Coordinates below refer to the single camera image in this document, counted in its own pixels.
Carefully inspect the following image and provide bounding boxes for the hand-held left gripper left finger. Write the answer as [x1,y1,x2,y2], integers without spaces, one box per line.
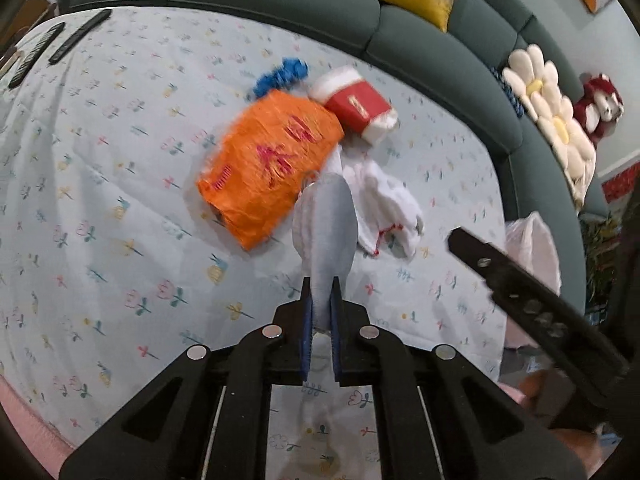
[59,277,315,480]

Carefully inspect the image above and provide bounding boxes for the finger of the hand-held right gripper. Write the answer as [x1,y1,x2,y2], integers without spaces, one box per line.
[446,226,631,407]

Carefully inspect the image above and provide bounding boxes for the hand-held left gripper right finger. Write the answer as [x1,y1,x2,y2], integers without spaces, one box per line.
[330,277,588,480]

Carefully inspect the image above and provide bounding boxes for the grey face mask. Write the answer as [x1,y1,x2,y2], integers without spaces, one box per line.
[291,174,358,333]

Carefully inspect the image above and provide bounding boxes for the person's right hand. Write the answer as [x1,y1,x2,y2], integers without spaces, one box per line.
[519,371,553,408]

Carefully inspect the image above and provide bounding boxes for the potted plants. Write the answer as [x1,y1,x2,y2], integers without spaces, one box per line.
[580,215,626,311]

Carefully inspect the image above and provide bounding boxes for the white cloth with red trim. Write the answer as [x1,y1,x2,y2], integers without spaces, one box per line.
[327,147,426,258]

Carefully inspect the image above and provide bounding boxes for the cream daisy flower pillow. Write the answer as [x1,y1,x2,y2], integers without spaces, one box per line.
[501,44,561,123]
[537,95,598,211]

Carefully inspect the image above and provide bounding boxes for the orange plastic bag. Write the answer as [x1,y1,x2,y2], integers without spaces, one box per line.
[196,89,346,252]

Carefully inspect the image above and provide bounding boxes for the red monkey plush toy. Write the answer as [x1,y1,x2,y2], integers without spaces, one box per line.
[572,74,626,148]

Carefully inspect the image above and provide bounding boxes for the blue beaded cloth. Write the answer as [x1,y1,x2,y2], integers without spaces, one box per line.
[490,66,523,120]

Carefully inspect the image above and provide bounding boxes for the red and white sock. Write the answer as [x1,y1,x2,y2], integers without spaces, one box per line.
[307,65,399,147]

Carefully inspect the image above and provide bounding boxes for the floral tablecloth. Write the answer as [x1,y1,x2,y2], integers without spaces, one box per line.
[0,5,508,480]

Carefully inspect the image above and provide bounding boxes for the blue scrunchie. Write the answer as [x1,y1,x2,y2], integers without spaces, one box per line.
[251,57,310,98]

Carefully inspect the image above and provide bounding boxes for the dark green sofa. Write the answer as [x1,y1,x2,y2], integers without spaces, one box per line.
[60,0,611,221]

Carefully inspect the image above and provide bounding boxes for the pink fleece blanket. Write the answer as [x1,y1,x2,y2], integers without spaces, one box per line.
[0,372,76,480]

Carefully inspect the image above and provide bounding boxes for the chair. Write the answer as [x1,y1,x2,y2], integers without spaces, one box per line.
[20,0,61,16]

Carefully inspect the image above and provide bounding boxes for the red wall decoration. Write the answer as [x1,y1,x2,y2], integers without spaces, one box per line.
[600,170,640,201]

